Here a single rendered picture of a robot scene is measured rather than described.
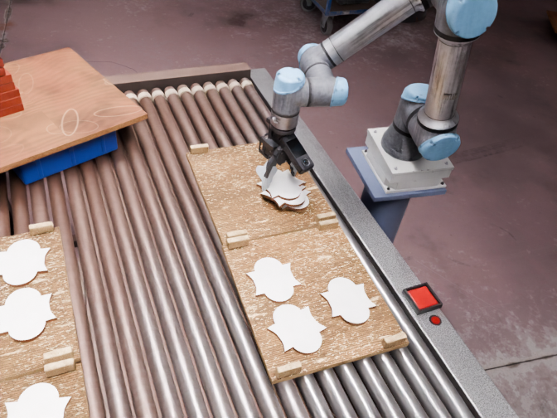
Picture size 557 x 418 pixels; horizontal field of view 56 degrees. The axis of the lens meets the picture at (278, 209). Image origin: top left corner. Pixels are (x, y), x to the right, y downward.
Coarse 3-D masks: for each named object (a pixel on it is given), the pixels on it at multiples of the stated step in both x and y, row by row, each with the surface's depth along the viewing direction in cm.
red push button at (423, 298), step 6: (420, 288) 139; (426, 288) 140; (414, 294) 138; (420, 294) 138; (426, 294) 138; (414, 300) 136; (420, 300) 136; (426, 300) 137; (432, 300) 137; (420, 306) 135; (426, 306) 135
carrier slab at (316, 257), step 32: (256, 256) 140; (288, 256) 141; (320, 256) 143; (352, 256) 144; (320, 288) 135; (256, 320) 126; (320, 320) 128; (384, 320) 130; (288, 352) 120; (320, 352) 121; (352, 352) 122
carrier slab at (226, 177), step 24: (192, 168) 163; (216, 168) 164; (240, 168) 166; (288, 168) 168; (216, 192) 156; (240, 192) 158; (312, 192) 161; (216, 216) 149; (240, 216) 150; (264, 216) 151; (288, 216) 152; (312, 216) 154
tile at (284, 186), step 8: (280, 176) 158; (288, 176) 158; (256, 184) 154; (272, 184) 154; (280, 184) 155; (288, 184) 155; (296, 184) 156; (272, 192) 152; (280, 192) 152; (288, 192) 153; (296, 192) 153; (288, 200) 152
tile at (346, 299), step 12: (336, 288) 134; (348, 288) 135; (360, 288) 135; (336, 300) 131; (348, 300) 132; (360, 300) 132; (336, 312) 129; (348, 312) 129; (360, 312) 130; (360, 324) 128
